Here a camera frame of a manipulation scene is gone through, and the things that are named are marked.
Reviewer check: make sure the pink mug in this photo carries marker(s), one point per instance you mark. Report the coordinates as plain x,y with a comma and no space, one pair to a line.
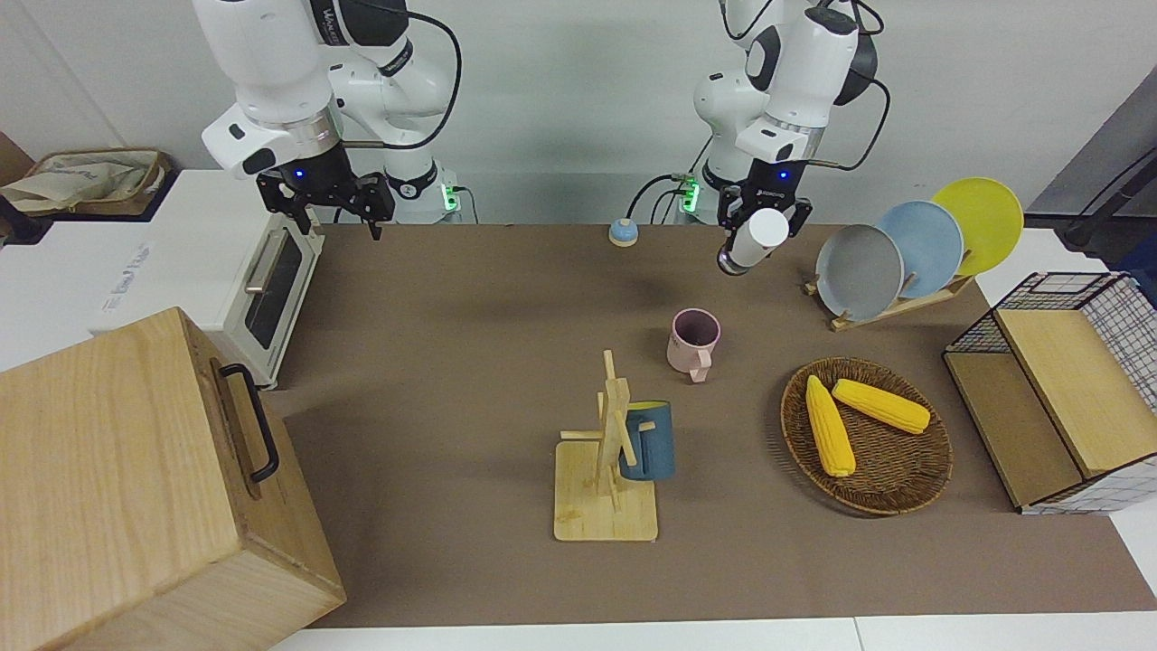
691,348

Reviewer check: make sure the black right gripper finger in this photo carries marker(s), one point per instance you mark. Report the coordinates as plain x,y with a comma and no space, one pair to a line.
282,192
378,201

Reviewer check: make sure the yellow plate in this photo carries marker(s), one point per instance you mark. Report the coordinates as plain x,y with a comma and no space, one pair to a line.
985,217

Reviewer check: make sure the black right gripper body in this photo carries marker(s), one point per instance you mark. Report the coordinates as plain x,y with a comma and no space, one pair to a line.
321,176

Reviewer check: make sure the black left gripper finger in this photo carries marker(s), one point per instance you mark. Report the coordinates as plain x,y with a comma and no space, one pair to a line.
732,208
799,217

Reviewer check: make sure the wooden plate rack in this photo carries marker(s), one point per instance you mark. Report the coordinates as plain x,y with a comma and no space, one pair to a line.
931,294

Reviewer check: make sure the wooden mug tree stand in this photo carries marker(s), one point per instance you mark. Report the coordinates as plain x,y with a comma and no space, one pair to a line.
606,506

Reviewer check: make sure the grey plate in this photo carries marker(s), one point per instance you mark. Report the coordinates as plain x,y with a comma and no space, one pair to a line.
859,271

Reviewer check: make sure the blue dome bell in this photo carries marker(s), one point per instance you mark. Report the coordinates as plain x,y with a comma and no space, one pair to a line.
623,232

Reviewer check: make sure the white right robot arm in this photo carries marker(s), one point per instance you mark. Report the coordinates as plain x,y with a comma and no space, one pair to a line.
271,54

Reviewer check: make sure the cardboard tray with bag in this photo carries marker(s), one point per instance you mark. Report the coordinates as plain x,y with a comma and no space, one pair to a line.
90,181

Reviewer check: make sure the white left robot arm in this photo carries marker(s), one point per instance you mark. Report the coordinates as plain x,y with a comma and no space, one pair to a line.
813,63

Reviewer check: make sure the dark blue mug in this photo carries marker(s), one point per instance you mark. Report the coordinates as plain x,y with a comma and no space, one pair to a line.
651,452

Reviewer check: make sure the white toaster oven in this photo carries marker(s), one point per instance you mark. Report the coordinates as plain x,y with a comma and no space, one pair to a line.
181,262

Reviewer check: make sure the white cylindrical water bottle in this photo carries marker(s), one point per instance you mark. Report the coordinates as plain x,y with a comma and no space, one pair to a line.
755,240

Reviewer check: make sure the dark grey panel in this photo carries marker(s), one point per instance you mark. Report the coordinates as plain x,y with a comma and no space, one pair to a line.
1121,145

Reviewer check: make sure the light blue plate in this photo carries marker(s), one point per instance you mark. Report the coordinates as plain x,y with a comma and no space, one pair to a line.
926,244

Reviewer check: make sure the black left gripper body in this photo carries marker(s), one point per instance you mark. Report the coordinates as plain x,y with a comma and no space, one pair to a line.
768,185

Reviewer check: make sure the brown table mat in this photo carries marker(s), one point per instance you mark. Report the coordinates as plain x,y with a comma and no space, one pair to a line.
452,298

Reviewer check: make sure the brown wicker tray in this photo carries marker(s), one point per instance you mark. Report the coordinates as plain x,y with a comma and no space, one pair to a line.
895,470

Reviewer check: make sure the yellow corn cob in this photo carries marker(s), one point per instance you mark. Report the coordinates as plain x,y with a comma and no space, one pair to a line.
830,429
881,405

